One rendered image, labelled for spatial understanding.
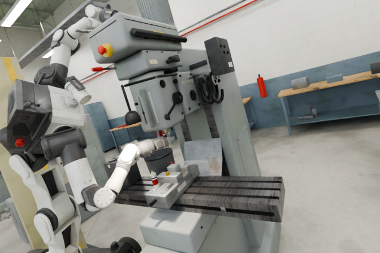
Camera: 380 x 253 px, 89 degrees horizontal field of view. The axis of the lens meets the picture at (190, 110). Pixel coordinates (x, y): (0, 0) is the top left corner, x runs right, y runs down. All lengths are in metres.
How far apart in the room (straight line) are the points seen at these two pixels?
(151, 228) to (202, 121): 0.74
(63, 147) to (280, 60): 4.71
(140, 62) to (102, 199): 0.63
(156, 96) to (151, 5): 0.60
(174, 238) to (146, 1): 1.32
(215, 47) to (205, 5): 4.61
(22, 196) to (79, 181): 1.68
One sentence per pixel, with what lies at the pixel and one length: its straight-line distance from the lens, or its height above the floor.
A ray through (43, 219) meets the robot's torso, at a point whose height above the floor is 1.04.
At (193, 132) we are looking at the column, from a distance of 1.50.
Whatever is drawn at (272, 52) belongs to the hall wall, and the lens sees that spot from 5.10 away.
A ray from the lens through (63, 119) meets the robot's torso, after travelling 1.04.
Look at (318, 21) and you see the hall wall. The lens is 5.12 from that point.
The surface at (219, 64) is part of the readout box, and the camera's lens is 1.14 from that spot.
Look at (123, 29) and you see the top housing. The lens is 0.96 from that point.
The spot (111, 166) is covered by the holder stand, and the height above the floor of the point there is 1.09.
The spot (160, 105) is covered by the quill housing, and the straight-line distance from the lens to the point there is 1.02.
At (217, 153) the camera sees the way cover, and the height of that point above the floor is 1.00.
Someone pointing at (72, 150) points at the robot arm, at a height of 1.37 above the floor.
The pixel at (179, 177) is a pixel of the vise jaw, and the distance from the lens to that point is 1.15.
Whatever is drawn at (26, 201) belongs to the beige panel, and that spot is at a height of 0.87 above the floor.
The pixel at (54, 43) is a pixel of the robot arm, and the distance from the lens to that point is 1.43.
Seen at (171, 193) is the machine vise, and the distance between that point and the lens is 1.11.
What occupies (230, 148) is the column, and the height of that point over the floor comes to 1.00.
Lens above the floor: 1.48
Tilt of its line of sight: 6 degrees down
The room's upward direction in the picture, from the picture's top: 16 degrees counter-clockwise
